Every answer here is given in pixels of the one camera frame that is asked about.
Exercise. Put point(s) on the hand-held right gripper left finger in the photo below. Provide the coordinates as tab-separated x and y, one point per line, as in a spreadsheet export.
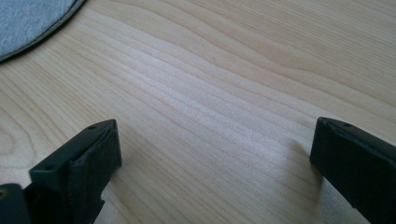
84	168

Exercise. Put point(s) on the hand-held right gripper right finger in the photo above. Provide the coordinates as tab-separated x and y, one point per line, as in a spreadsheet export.
355	168

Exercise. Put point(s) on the grey round felt mat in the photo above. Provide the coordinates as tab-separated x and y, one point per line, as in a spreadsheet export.
25	21

